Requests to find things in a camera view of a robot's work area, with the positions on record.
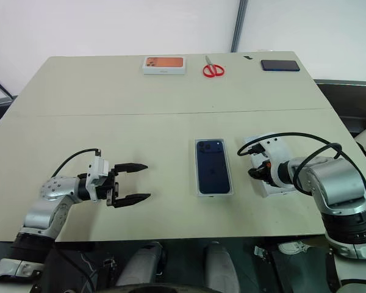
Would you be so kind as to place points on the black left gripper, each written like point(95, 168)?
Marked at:
point(109, 186)

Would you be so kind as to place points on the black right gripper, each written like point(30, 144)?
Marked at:
point(263, 171)

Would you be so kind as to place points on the white box bottom tray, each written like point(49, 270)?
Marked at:
point(231, 171)

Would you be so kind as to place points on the dark blue smartphone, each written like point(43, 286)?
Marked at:
point(213, 168)

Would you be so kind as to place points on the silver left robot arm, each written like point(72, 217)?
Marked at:
point(45, 201)

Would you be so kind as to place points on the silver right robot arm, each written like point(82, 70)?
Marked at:
point(335, 183)

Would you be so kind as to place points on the dark phone lying flat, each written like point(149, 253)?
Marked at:
point(280, 65)

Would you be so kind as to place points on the orange printed phone box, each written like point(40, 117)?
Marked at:
point(164, 64)

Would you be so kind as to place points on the silver metal clasp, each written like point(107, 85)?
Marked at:
point(260, 251)

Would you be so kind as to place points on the grey rounded shape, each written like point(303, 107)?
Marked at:
point(221, 265)
point(143, 265)

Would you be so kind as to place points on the white sneaker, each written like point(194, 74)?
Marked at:
point(292, 248)

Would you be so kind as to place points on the dark side table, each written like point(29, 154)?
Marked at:
point(347, 97)

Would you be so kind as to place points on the small black clip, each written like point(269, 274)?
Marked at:
point(247, 57)

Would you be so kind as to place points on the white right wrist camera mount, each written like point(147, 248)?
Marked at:
point(277, 149)

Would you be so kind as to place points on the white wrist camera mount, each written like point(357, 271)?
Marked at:
point(98, 172)
point(277, 149)

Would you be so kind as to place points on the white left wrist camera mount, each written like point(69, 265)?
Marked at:
point(98, 172)

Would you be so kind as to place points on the grey metal post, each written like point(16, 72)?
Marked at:
point(239, 26)

